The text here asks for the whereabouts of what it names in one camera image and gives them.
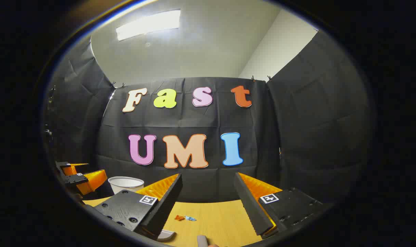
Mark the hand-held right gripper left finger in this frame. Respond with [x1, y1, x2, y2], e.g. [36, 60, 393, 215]
[93, 173, 183, 240]

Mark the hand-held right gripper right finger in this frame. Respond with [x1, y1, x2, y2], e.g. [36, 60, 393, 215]
[234, 172, 332, 239]

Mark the grey dustpan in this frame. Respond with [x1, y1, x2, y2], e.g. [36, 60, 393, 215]
[158, 230, 176, 242]

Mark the white ribbed garbage bin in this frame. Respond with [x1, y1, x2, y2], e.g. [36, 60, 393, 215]
[108, 176, 145, 195]

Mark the wooden desktop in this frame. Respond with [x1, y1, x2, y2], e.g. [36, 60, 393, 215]
[83, 197, 284, 247]

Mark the black backdrop cloth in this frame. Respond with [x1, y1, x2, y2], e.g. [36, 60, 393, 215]
[43, 31, 375, 206]

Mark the rectangular ceiling light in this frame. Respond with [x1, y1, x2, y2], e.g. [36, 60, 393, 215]
[116, 10, 181, 42]

